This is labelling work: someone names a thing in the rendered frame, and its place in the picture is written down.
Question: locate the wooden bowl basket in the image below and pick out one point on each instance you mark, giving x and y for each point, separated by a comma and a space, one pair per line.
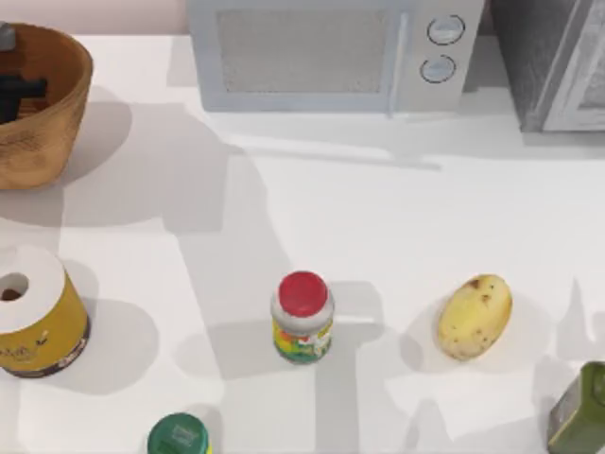
45, 146

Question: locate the pale grey rounded box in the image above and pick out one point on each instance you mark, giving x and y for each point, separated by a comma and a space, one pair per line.
5, 37

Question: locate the yellow canister with white top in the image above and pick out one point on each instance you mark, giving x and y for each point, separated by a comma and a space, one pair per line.
52, 331

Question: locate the microwave oven door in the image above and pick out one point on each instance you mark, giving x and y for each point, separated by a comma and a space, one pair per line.
298, 52

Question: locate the red capped bottle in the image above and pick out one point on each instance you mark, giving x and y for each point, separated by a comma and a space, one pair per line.
302, 321

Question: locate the green capped bottle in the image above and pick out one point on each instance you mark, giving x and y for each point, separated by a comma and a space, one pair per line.
178, 436

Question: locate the microwave knob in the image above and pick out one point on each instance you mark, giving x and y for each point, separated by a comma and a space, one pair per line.
438, 69
445, 29

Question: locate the pale microwave oven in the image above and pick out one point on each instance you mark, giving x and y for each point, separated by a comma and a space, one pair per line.
465, 75

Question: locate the grey cabinet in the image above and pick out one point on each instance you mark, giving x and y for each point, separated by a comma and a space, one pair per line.
524, 61

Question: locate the yellow potato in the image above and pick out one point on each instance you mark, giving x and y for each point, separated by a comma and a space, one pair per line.
474, 318

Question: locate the pale grey cabinet door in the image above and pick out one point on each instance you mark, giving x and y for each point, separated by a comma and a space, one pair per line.
574, 75

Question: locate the dark green bottle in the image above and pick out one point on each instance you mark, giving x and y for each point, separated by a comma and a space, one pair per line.
581, 416

